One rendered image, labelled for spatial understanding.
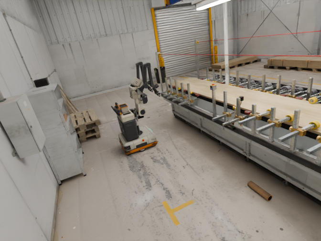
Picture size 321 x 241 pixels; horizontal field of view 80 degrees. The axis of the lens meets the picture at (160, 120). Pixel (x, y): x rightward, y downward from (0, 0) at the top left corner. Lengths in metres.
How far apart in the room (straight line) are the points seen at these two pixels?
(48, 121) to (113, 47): 6.86
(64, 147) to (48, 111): 0.63
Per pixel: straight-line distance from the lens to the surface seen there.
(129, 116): 3.56
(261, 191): 2.82
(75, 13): 9.69
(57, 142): 3.45
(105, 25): 9.71
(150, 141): 3.83
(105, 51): 9.63
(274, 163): 3.04
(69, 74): 9.57
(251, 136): 2.68
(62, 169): 3.67
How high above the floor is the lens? 1.99
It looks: 23 degrees down
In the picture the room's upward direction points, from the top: 10 degrees counter-clockwise
